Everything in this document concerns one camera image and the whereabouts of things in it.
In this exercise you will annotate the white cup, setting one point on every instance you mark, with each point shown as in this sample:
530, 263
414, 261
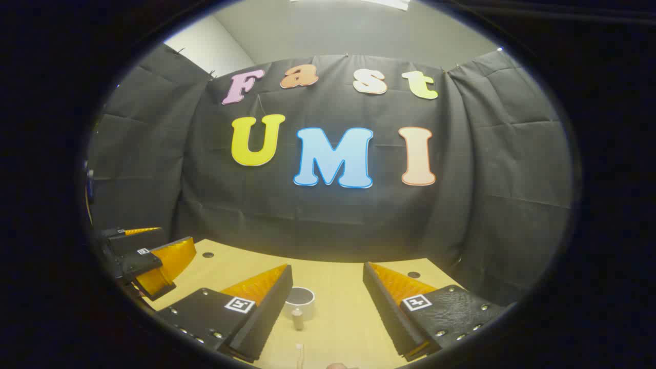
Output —
309, 309

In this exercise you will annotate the light wooden desktop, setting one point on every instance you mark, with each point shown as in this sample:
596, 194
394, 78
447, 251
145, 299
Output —
338, 307

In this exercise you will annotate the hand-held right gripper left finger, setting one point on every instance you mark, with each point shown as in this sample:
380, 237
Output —
205, 312

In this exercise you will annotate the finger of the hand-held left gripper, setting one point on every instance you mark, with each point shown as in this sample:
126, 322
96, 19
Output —
164, 266
133, 241

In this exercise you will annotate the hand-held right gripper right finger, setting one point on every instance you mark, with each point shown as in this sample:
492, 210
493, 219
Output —
451, 312

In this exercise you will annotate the white toothbrush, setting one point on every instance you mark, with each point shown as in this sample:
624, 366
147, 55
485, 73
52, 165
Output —
300, 353

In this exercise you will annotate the black backdrop cloth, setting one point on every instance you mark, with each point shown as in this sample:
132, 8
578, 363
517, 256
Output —
333, 215

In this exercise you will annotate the beige cylindrical tube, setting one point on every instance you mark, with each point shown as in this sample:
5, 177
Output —
298, 320

